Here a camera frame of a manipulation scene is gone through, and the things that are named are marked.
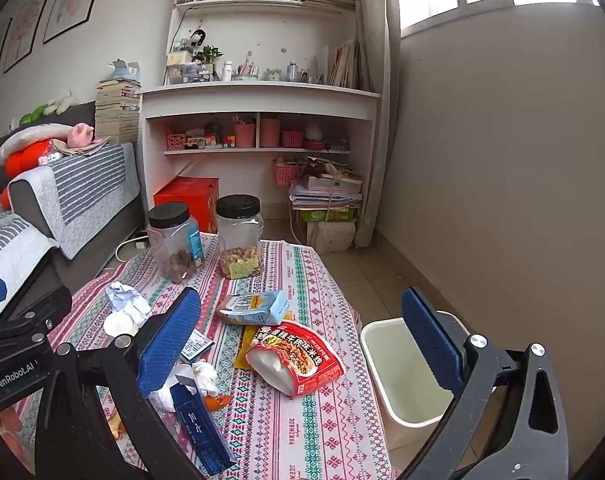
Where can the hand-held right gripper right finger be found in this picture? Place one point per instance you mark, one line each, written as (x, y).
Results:
(432, 345)

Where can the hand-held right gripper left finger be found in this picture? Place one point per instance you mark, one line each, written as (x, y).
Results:
(167, 342)

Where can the white plastic bin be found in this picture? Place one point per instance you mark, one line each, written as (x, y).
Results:
(397, 370)

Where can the white tissue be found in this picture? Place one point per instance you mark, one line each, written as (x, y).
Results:
(205, 375)

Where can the white paper cup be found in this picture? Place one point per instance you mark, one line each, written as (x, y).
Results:
(117, 325)

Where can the yellow packet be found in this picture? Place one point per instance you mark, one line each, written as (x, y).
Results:
(243, 350)

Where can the dark blue box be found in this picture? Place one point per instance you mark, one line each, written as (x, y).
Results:
(197, 425)

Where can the red noodle bag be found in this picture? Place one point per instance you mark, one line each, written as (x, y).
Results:
(302, 355)

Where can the small blue white box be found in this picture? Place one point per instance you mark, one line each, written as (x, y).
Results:
(198, 345)

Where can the striped grey quilted blanket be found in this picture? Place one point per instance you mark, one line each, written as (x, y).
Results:
(12, 250)
(82, 185)

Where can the crumpled white paper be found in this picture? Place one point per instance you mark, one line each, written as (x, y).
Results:
(125, 300)

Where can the orange wrapper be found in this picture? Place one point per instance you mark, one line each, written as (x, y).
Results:
(216, 402)

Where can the grey sofa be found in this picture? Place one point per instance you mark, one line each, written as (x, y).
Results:
(102, 240)

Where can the light blue carton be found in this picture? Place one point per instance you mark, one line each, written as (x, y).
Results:
(255, 307)

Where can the blue label plastic jar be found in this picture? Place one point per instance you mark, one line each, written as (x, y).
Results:
(167, 240)

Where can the green label plastic jar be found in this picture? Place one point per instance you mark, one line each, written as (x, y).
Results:
(237, 240)

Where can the orange plush toy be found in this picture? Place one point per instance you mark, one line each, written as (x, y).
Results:
(22, 160)

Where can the white sack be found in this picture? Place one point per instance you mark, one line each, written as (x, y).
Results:
(332, 237)

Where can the red cardboard box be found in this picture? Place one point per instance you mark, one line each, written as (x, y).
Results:
(187, 195)

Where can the green box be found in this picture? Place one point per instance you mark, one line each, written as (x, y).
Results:
(327, 215)

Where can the pink plush pig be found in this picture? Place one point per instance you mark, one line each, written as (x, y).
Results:
(80, 135)

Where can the green plush toy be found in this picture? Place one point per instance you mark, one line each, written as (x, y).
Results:
(37, 112)

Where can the tied bundle of papers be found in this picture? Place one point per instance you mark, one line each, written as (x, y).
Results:
(325, 190)

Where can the yellow toy car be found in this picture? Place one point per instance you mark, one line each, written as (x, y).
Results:
(195, 143)

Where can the pink plastic basket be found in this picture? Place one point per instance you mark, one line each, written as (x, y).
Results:
(176, 141)
(287, 172)
(292, 138)

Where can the pink cup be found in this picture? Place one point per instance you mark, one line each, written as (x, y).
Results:
(244, 135)
(270, 132)

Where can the beige curtain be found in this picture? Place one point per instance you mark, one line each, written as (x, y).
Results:
(377, 110)

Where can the tissue box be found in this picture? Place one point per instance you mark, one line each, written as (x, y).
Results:
(125, 71)

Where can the white bookshelf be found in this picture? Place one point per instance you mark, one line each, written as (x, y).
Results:
(257, 97)

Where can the white bottle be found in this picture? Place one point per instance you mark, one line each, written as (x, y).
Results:
(227, 71)

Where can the potted plant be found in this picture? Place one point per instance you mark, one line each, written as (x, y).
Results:
(210, 57)

